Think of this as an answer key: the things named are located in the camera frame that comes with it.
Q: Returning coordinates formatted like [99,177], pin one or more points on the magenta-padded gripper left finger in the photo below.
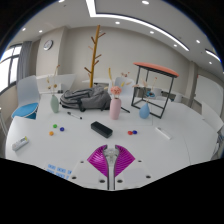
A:
[98,161]

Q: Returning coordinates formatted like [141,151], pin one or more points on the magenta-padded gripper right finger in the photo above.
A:
[125,161]

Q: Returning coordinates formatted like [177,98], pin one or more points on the small white charger block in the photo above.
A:
[111,154]

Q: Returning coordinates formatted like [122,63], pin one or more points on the small red disc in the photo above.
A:
[130,132]

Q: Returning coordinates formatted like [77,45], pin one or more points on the small blue disc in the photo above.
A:
[62,129]
[134,132]

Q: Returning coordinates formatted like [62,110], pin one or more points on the black rectangular case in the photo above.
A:
[101,129]

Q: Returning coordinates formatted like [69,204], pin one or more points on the white rectangular bar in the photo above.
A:
[163,133]

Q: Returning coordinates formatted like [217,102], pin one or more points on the black marker pen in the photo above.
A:
[74,115]

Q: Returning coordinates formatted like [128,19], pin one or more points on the blue vase with stems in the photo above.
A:
[144,111]

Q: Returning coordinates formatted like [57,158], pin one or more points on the pink vase with flowers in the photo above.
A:
[115,108]

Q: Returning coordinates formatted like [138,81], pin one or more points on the small orange disc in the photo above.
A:
[51,133]

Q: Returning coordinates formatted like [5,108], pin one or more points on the small green disc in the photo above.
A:
[55,126]

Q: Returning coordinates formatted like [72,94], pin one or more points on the grey backpack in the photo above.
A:
[88,98]

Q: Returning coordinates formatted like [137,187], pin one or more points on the green vase with dried stems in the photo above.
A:
[54,104]

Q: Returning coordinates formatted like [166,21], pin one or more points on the white remote control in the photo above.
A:
[20,143]

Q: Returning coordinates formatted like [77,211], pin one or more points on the black-framed side table orange top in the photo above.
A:
[156,67]

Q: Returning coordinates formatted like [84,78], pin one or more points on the white chair blue seat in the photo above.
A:
[26,91]

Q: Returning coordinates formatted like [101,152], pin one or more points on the wooden coat rack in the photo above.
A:
[95,53]

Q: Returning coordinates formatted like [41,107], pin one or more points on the grey curtain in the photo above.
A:
[24,61]

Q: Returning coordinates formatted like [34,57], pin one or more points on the window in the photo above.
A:
[6,70]

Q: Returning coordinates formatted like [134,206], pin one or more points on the short ceiling light strip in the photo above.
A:
[212,55]

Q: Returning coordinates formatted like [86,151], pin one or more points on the long curved ceiling light strip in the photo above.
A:
[91,8]

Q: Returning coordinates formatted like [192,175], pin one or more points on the round ceiling spotlights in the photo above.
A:
[145,2]

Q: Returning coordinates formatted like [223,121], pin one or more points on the white wall board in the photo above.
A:
[210,96]

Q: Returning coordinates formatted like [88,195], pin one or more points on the round wall clock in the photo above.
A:
[48,45]

